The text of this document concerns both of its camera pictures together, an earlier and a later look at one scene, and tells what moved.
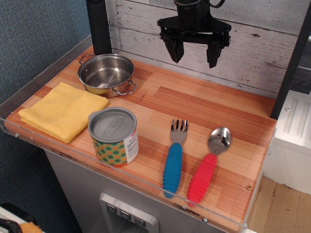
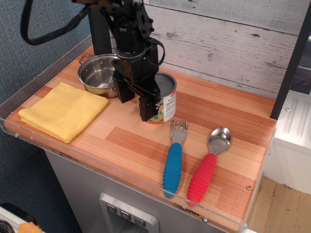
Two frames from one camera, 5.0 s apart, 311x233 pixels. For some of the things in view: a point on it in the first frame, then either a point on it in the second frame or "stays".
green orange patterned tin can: [113, 133] -> [166, 81]
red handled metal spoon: [219, 139] stays
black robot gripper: [195, 24] -> [141, 73]
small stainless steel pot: [105, 75] stays
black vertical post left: [99, 26] stays
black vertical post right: [290, 74] stays
